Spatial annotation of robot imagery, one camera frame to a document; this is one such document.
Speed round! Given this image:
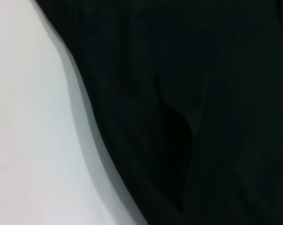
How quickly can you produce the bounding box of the black shirt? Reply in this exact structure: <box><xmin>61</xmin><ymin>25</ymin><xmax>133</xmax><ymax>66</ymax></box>
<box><xmin>35</xmin><ymin>0</ymin><xmax>283</xmax><ymax>225</ymax></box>

